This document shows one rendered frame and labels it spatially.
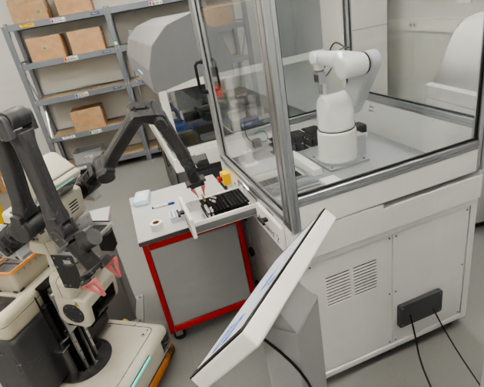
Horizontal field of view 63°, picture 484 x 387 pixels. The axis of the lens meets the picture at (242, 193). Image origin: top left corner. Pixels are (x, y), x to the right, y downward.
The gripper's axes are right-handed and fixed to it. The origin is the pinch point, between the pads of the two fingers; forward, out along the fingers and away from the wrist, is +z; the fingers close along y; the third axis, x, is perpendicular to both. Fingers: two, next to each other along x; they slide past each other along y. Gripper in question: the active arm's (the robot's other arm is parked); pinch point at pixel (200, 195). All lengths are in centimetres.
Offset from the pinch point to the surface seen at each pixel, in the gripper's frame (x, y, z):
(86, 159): 374, -113, 73
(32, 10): 381, -85, -114
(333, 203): -58, 45, -3
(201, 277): 4, -18, 52
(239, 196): -5.1, 17.8, 6.6
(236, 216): -18.0, 11.3, 8.9
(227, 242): 5.3, 4.1, 37.5
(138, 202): 47, -35, 12
